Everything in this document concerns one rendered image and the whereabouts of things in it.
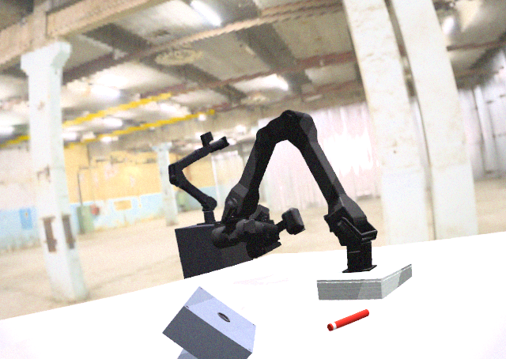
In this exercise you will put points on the red peg with white band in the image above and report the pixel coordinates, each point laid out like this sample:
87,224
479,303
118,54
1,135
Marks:
348,320

